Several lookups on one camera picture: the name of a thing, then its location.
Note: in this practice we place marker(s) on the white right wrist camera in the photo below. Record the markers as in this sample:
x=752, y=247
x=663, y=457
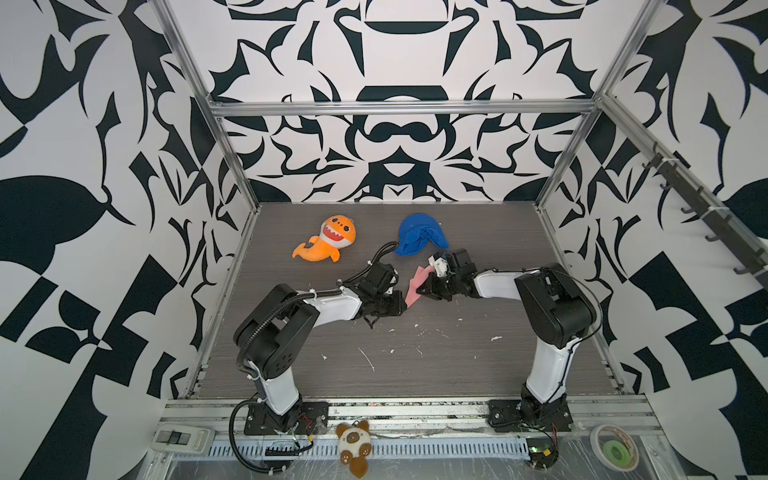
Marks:
x=440, y=265

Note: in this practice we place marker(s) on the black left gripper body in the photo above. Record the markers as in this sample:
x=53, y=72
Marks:
x=378, y=303

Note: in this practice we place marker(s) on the brown white plush toy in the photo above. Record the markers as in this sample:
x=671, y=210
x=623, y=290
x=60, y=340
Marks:
x=354, y=446

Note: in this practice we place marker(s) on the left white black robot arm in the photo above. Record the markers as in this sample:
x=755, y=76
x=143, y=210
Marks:
x=270, y=339

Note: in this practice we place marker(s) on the small electronics board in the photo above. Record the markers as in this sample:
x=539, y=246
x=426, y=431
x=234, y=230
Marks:
x=543, y=454

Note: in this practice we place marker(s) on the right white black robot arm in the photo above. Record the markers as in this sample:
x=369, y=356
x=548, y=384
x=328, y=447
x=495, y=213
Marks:
x=560, y=315

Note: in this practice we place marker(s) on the orange shark plush toy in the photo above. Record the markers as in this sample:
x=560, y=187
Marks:
x=337, y=232

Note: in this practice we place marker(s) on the blue cloth cap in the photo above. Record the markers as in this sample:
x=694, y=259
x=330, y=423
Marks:
x=416, y=231

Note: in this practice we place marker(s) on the black hook rail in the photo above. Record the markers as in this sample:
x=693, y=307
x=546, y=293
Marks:
x=701, y=204

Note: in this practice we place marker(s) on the white switch box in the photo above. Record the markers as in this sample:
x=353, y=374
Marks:
x=182, y=439

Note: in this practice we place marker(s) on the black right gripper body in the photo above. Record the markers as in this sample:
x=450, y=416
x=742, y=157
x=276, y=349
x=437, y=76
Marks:
x=453, y=283

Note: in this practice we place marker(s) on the pink paper sheet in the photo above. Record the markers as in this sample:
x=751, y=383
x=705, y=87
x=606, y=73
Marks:
x=420, y=277

